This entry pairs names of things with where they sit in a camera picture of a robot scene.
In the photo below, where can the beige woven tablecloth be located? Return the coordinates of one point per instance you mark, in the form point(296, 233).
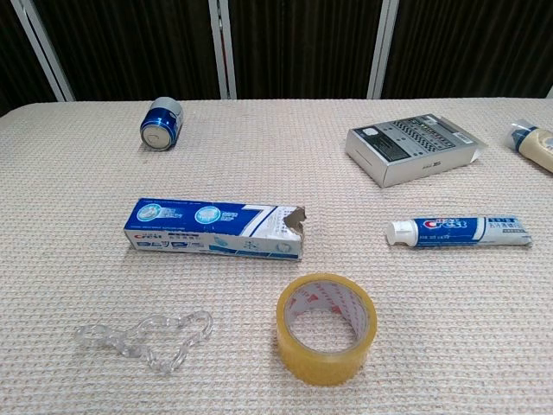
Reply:
point(259, 173)

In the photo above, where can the blue silver metal can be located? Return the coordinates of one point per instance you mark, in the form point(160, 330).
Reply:
point(160, 125)

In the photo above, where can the blue white toothpaste tube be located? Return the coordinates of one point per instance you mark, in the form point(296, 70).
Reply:
point(453, 231)

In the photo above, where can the blue white toothpaste box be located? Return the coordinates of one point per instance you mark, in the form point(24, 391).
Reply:
point(194, 229)

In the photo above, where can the white partition post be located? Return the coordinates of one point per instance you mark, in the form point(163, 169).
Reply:
point(382, 43)
point(41, 43)
point(224, 65)

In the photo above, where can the silver printed cardboard box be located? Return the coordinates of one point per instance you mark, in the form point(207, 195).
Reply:
point(402, 147)

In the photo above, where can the beige bottle with blue cap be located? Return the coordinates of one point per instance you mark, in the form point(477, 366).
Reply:
point(538, 144)

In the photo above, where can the yellowish clear tape roll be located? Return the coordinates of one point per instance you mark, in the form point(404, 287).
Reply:
point(324, 367)

